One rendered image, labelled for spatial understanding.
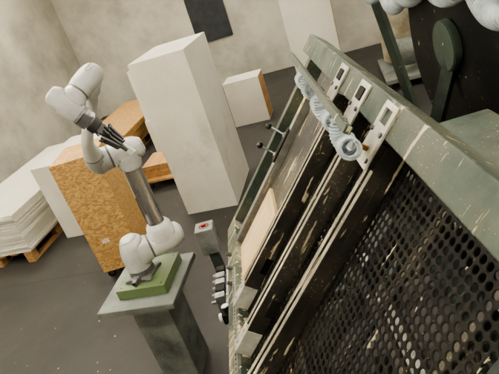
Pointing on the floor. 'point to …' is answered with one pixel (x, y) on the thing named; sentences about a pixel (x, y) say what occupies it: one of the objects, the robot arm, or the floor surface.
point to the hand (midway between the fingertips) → (128, 148)
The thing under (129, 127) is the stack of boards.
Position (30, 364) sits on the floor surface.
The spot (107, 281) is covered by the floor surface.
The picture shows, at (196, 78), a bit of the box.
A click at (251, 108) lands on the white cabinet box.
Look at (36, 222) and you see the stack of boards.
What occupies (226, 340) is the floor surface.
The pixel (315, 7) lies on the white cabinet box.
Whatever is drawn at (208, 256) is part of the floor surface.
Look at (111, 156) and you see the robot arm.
